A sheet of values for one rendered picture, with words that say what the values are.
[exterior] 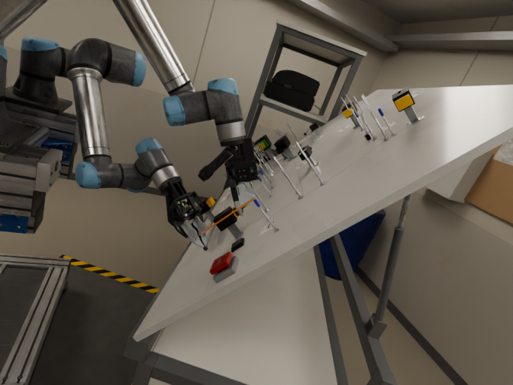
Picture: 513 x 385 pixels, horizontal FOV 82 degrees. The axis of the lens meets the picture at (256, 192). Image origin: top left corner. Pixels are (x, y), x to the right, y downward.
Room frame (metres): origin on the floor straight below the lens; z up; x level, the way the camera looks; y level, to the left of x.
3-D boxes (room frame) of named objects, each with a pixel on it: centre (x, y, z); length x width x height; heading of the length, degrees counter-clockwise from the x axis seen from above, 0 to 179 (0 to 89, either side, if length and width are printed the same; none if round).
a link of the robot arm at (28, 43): (1.19, 0.99, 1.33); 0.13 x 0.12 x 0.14; 144
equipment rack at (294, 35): (2.07, -0.03, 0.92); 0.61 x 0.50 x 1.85; 1
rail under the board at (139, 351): (1.13, 0.16, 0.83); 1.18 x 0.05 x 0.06; 1
